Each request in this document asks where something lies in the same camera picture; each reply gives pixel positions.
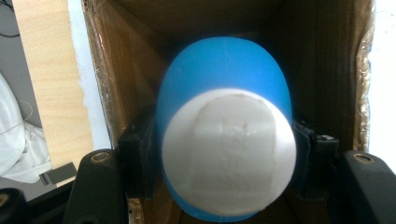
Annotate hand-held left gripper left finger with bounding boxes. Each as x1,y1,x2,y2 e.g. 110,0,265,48
117,105,159,200

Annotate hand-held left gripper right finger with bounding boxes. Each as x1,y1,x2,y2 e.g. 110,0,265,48
290,119,341,201

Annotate blue bottle with white cap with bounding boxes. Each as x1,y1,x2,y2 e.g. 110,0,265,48
155,35,298,223

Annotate brown cardboard box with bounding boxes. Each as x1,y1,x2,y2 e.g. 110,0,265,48
81,0,376,224

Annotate dark grey flat object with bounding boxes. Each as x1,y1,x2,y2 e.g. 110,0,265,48
38,161,78,187

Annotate light wooden board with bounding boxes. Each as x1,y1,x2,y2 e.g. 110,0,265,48
11,0,95,189

